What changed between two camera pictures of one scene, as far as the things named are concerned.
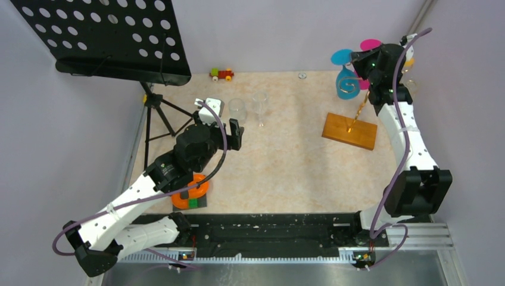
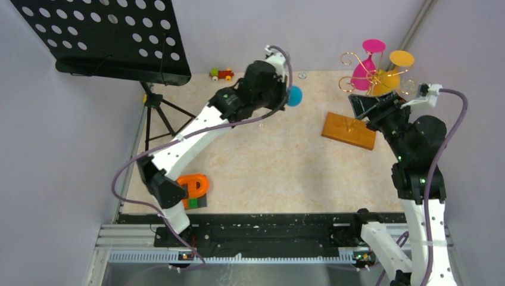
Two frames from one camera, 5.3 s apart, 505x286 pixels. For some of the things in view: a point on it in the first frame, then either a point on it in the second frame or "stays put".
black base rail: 270,233 stays put
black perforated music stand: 136,40 stays put
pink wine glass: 366,44 stays put
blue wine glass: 347,82 to 295,95
